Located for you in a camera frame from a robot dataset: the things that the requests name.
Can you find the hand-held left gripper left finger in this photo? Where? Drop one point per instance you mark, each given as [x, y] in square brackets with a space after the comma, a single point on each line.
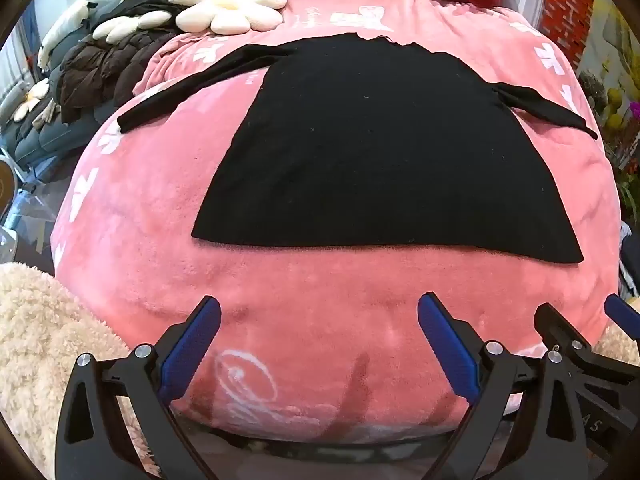
[192, 340]

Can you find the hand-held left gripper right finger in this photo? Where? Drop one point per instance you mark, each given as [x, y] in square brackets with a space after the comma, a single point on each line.
[447, 340]

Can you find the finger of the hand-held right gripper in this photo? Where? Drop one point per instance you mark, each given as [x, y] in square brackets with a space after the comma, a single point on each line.
[560, 325]
[620, 306]

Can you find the black long-sleeve shirt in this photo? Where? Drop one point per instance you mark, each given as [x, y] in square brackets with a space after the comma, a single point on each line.
[375, 150]

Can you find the pink printed blanket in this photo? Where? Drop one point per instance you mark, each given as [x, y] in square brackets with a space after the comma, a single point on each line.
[300, 300]

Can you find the cream fluffy blanket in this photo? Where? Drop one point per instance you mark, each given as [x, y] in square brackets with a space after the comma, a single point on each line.
[45, 340]

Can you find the purple orchid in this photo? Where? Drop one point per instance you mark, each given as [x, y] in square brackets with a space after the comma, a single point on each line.
[635, 112]

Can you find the green plant with yellow flowers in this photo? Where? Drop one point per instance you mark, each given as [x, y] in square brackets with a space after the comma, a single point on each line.
[612, 110]

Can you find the clear plastic bottle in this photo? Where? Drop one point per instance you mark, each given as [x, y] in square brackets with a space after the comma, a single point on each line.
[22, 207]

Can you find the blue-grey sofa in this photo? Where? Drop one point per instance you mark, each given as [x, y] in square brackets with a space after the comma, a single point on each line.
[45, 140]

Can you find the brown puffer jacket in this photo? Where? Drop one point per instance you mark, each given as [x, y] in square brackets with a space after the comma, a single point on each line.
[100, 75]

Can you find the small cream flower pillow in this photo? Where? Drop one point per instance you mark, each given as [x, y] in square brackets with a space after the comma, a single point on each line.
[30, 102]

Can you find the white plush toy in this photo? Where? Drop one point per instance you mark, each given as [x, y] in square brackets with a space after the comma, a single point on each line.
[62, 30]

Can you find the large cream flower pillow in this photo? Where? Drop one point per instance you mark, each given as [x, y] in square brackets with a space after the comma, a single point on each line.
[225, 2]

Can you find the black cloth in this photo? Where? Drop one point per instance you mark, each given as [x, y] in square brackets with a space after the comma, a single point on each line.
[150, 2]

